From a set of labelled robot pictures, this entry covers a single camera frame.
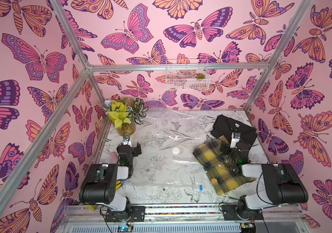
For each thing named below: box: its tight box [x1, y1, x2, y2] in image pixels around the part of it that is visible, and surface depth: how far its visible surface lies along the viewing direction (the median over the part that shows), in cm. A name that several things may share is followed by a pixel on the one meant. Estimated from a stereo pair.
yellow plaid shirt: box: [192, 135, 257, 196], surface depth 87 cm
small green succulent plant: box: [195, 72, 206, 79], surface depth 94 cm
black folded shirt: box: [210, 114, 258, 146], surface depth 109 cm
